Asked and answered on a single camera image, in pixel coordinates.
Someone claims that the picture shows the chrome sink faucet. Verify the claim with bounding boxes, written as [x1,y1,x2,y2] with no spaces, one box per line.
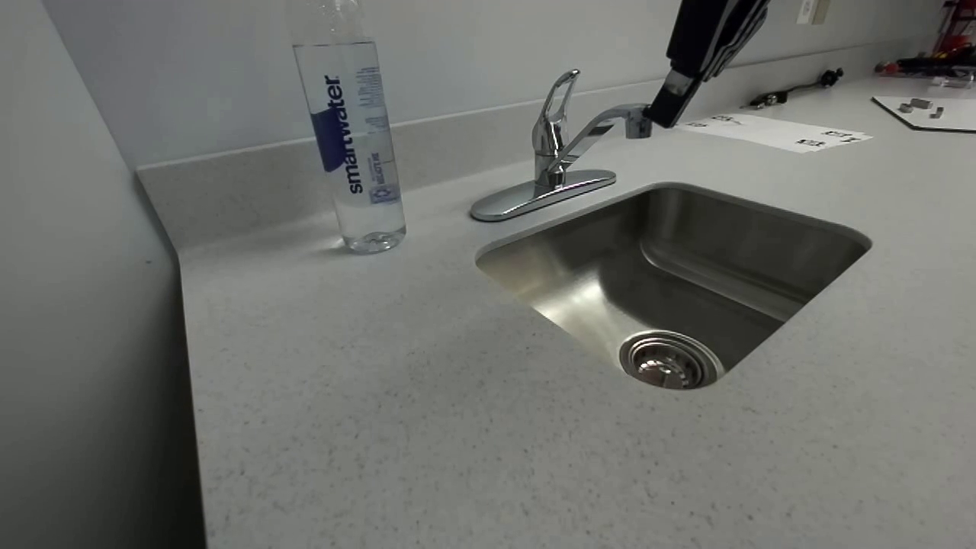
[467,68,654,224]

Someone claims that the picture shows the black tool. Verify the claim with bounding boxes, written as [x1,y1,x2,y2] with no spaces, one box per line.
[748,65,847,111]

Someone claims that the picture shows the white paper sheet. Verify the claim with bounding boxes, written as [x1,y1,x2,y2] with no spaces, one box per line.
[680,105,875,156]

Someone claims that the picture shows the black edged white board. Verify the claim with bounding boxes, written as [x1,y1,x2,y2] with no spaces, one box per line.
[869,88,976,133]

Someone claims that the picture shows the red equipment pile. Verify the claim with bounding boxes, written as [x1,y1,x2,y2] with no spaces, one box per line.
[875,0,976,78]

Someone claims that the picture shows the stainless steel sink basin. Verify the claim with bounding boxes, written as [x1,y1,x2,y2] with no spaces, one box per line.
[472,180,875,393]

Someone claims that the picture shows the metal sink drain strainer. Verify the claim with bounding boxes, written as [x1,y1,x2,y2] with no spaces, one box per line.
[617,330,726,393]

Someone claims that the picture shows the clear smartwater bottle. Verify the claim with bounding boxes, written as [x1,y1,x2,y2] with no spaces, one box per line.
[290,0,408,257]

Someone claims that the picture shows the white wall outlet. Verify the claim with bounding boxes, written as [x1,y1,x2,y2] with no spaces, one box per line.
[794,0,833,28]

